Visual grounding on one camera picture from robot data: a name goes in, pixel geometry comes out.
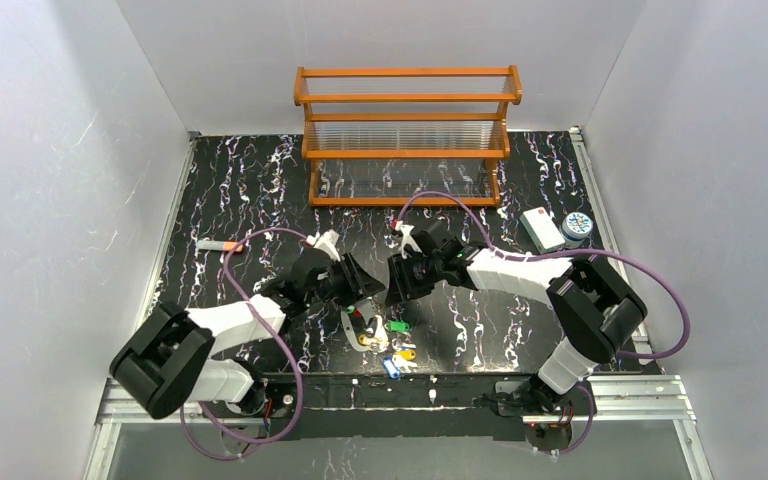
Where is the green key tag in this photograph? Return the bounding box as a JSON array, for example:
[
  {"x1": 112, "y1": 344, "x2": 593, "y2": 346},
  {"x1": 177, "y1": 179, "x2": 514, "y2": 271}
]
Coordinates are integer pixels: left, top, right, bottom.
[{"x1": 386, "y1": 320, "x2": 411, "y2": 333}]

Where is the cluster of tagged keys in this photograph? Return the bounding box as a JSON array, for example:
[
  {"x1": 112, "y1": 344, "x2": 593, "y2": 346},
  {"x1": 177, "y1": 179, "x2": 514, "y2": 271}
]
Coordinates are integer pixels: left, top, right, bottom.
[{"x1": 360, "y1": 316, "x2": 416, "y2": 353}]

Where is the yellow key tag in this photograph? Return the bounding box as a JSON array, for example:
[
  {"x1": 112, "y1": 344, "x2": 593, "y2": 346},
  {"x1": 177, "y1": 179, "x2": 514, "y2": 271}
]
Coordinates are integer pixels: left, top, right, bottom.
[{"x1": 393, "y1": 349, "x2": 417, "y2": 362}]

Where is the blue key tag front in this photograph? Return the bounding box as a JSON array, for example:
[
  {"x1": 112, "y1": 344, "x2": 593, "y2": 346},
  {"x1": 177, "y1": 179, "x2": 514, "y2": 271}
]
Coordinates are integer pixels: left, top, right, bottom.
[{"x1": 382, "y1": 357, "x2": 401, "y2": 379}]

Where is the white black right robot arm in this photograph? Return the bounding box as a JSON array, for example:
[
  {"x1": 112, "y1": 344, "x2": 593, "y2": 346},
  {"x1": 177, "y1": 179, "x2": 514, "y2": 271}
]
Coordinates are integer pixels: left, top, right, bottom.
[{"x1": 385, "y1": 245, "x2": 648, "y2": 412}]

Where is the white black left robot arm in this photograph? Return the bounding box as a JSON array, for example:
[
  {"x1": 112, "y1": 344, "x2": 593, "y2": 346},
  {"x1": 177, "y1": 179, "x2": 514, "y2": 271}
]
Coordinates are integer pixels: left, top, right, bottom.
[{"x1": 109, "y1": 248, "x2": 386, "y2": 419}]

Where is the orange grey marker pen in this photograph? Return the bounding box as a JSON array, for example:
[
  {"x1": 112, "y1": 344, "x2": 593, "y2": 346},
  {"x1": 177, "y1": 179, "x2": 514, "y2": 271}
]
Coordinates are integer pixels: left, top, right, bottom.
[{"x1": 196, "y1": 239, "x2": 245, "y2": 253}]

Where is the white rectangular box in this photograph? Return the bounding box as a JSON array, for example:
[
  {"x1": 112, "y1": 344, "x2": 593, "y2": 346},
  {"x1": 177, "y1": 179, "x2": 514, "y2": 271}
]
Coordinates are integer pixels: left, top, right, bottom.
[{"x1": 519, "y1": 207, "x2": 565, "y2": 254}]

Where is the orange wooden shelf rack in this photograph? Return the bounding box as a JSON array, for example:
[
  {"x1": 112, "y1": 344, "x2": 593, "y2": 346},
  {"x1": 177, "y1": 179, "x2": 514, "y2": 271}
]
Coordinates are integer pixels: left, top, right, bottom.
[{"x1": 294, "y1": 65, "x2": 523, "y2": 208}]

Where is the blue white round tin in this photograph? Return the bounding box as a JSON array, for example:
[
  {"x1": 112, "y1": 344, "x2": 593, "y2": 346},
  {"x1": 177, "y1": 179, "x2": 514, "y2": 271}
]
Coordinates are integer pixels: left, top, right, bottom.
[{"x1": 560, "y1": 212, "x2": 594, "y2": 249}]

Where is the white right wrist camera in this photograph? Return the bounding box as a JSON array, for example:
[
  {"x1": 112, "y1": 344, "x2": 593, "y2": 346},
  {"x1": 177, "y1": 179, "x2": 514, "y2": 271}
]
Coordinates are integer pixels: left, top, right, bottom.
[{"x1": 393, "y1": 221, "x2": 422, "y2": 259}]

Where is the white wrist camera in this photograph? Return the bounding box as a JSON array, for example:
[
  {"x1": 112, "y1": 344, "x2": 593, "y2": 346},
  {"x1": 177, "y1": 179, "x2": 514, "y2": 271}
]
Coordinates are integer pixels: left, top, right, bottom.
[
  {"x1": 393, "y1": 221, "x2": 422, "y2": 259},
  {"x1": 306, "y1": 230, "x2": 341, "y2": 261}
]

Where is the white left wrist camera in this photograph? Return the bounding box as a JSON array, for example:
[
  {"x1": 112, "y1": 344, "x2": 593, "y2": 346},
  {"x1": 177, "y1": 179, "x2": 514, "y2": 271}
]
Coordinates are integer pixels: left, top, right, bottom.
[{"x1": 306, "y1": 230, "x2": 341, "y2": 261}]

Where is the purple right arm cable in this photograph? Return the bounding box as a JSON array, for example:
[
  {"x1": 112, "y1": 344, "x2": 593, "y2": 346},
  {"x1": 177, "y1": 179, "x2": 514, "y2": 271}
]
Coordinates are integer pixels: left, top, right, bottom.
[{"x1": 393, "y1": 192, "x2": 692, "y2": 457}]

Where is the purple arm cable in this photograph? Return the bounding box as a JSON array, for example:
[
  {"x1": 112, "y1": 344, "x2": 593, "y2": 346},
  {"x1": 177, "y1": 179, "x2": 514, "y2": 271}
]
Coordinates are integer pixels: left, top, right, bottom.
[
  {"x1": 393, "y1": 192, "x2": 692, "y2": 457},
  {"x1": 178, "y1": 227, "x2": 322, "y2": 462}
]

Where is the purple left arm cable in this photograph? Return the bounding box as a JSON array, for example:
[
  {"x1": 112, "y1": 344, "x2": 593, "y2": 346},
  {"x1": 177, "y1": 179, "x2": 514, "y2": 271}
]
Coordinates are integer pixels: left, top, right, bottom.
[{"x1": 178, "y1": 227, "x2": 322, "y2": 462}]

